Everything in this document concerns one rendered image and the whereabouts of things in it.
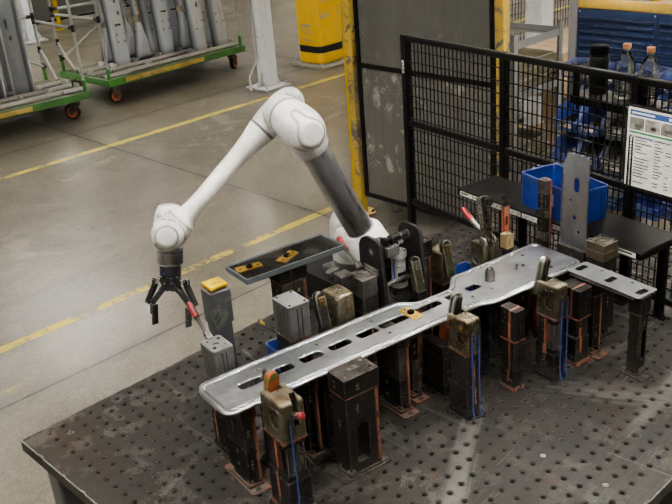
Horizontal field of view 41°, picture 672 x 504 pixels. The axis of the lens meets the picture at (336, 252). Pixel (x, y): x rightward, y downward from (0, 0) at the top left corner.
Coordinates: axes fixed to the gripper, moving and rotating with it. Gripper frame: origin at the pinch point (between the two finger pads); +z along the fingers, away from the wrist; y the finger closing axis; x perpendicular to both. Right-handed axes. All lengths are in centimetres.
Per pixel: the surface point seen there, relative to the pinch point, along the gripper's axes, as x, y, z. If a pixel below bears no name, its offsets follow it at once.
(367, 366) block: 36, -86, -1
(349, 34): -279, 42, -130
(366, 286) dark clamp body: -2, -72, -17
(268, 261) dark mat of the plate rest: 11, -43, -25
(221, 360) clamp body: 43, -44, 0
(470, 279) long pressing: -26, -100, -17
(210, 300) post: 30.7, -33.5, -15.0
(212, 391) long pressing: 54, -47, 6
